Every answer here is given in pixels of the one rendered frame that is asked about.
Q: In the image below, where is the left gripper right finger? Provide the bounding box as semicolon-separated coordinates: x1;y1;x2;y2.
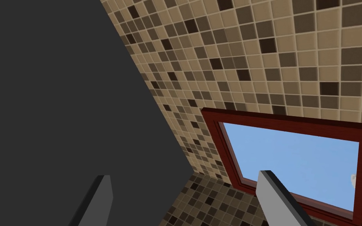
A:
255;170;317;226

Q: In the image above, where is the red framed window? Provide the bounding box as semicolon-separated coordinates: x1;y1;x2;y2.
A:
201;107;362;226

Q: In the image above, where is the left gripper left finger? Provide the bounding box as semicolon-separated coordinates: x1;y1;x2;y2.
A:
68;175;114;226

